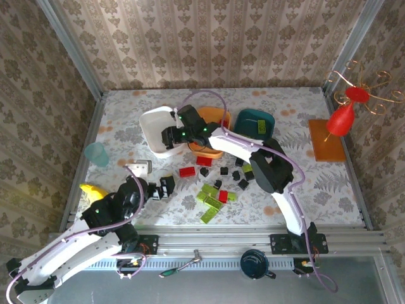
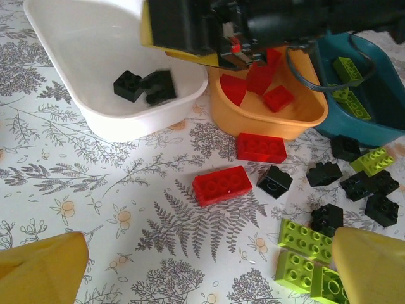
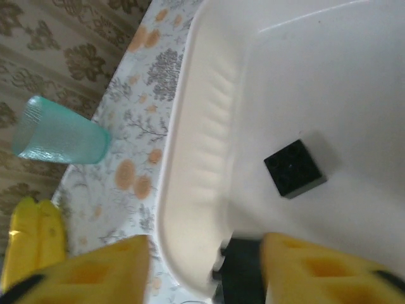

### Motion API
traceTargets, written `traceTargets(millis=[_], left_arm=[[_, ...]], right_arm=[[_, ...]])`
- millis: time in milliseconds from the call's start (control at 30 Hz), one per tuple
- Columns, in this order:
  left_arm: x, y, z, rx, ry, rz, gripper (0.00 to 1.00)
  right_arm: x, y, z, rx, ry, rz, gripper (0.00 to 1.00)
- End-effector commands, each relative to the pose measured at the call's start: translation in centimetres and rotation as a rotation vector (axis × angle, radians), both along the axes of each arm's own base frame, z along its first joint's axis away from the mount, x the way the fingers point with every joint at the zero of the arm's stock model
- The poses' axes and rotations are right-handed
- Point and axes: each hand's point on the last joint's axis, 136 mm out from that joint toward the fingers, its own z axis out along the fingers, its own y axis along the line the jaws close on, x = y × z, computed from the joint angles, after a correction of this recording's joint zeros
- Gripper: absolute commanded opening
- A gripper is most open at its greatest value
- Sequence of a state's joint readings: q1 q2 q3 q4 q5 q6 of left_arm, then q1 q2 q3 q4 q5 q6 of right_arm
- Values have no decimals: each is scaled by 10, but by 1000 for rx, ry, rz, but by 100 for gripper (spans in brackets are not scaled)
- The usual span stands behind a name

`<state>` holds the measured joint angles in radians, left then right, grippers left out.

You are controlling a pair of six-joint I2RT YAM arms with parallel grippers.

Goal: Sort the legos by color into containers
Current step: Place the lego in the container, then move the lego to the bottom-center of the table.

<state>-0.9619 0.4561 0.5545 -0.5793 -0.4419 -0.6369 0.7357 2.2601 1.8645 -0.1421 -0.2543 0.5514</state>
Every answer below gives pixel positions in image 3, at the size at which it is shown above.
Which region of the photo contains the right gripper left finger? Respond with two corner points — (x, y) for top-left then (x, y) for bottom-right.
(0, 236), (150, 304)

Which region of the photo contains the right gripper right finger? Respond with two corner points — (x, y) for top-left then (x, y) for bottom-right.
(263, 232), (405, 304)

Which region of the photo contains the black lego brick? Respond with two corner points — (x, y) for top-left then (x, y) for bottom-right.
(264, 139), (328, 200)
(215, 237), (268, 304)

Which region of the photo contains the yellow toy banana bunch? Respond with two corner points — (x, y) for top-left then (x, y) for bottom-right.
(0, 196), (69, 291)

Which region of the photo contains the translucent teal plastic cup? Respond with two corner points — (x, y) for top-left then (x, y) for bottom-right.
(11, 95), (111, 165)

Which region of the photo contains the white plastic container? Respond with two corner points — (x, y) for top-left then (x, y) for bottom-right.
(154, 0), (405, 304)

